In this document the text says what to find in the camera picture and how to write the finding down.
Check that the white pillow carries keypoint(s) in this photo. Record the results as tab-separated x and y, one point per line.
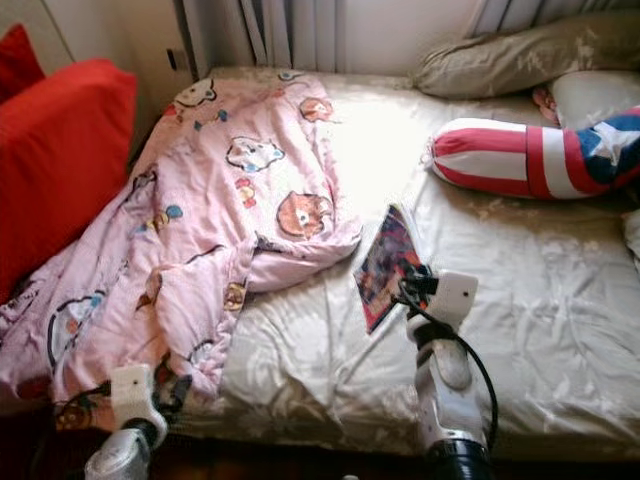
595	95

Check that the grey curtain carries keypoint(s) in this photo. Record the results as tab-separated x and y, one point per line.
260	35
550	12

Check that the pink cartoon print blanket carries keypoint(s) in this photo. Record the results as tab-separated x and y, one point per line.
210	230

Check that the red white blue star bolster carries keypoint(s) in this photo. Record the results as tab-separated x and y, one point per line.
500	155

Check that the dark wall socket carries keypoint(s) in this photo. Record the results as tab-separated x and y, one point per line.
176	59

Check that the red pillow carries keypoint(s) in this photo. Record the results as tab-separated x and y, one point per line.
60	170
15	65

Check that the bed with grey floral sheet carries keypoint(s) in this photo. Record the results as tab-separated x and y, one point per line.
560	300

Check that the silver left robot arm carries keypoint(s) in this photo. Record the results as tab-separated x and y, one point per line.
120	455

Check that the colourful comic book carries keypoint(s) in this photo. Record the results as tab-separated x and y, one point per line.
385	265

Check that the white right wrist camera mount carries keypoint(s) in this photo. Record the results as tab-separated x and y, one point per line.
455	295

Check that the grey floral pillow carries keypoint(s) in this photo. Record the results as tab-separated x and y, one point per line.
520	55

